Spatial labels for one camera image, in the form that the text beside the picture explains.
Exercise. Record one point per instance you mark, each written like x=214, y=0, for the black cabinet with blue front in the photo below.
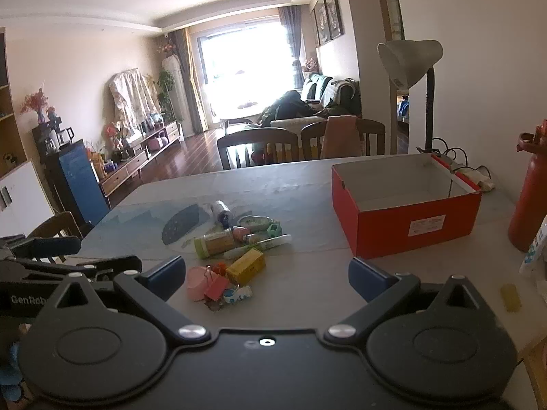
x=81, y=175

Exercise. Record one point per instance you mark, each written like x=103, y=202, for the floral dust cover cloth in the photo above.
x=130, y=98

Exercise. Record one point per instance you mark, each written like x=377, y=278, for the pink towel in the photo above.
x=339, y=136

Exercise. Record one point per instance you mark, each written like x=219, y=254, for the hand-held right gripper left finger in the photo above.
x=164, y=275

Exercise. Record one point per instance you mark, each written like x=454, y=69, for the dark wooden dining chair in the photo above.
x=60, y=222
x=256, y=136
x=312, y=132

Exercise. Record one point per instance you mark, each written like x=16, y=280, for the white power strip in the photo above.
x=474, y=177

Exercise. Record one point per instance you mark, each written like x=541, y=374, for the small pink bottle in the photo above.
x=240, y=234

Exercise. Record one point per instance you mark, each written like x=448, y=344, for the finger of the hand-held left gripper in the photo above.
x=47, y=246
x=111, y=263

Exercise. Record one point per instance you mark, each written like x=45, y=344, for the red potted flowers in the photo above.
x=113, y=132

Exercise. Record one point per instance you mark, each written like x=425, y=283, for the red cardboard box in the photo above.
x=406, y=226

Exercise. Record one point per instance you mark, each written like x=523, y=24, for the white wooden shelf cabinet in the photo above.
x=17, y=196

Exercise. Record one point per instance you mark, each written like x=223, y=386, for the yellow eraser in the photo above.
x=510, y=297

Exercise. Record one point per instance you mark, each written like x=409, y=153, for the green potted plant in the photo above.
x=164, y=87

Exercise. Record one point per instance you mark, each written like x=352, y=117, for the pink plush toy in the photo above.
x=310, y=64

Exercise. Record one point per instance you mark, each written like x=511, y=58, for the grey desk lamp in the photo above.
x=410, y=59

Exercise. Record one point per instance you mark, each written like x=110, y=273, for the blue printed desk mat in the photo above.
x=141, y=230

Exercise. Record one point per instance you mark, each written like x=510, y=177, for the small green toy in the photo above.
x=274, y=229

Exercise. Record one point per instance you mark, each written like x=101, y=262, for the grey brown curtain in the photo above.
x=188, y=77
x=290, y=38

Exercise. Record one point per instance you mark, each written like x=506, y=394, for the green lid jar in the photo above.
x=213, y=243

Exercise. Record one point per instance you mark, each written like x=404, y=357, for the dark clothes pile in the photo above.
x=290, y=106

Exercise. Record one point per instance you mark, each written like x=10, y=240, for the vase with red flowers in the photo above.
x=36, y=102

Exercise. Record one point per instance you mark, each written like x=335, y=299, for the white printed packet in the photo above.
x=536, y=252

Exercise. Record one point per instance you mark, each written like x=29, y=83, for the light sofa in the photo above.
x=333, y=94

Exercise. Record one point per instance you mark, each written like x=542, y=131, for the small yellow box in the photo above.
x=245, y=267

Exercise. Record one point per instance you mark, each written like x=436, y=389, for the blue white toy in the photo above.
x=237, y=294

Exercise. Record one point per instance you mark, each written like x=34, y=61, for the white standing air conditioner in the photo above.
x=177, y=89

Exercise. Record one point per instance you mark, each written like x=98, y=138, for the white green marker pen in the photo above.
x=260, y=245

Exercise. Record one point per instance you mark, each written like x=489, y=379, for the white coffee table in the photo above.
x=245, y=111

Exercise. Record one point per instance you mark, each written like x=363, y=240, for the small pink cup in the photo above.
x=196, y=284

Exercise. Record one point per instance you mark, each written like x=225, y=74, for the pink flower bouquet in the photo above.
x=166, y=47

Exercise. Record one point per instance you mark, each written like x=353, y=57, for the dark framed wall picture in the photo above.
x=320, y=21
x=333, y=8

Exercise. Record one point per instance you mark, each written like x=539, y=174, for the glass coffee press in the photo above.
x=62, y=139

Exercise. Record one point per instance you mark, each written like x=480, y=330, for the wooden television cabinet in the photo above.
x=124, y=171

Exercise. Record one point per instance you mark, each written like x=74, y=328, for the red water bottle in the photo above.
x=527, y=205

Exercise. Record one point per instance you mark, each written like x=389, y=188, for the large glass balcony door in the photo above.
x=243, y=68

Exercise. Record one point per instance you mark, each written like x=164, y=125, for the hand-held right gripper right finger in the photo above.
x=365, y=279

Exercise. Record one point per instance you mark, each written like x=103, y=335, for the red binder clip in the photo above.
x=216, y=288

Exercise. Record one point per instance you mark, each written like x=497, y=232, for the grey-green correction tape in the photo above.
x=254, y=222

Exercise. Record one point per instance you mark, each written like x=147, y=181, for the small grey tube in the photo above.
x=221, y=211

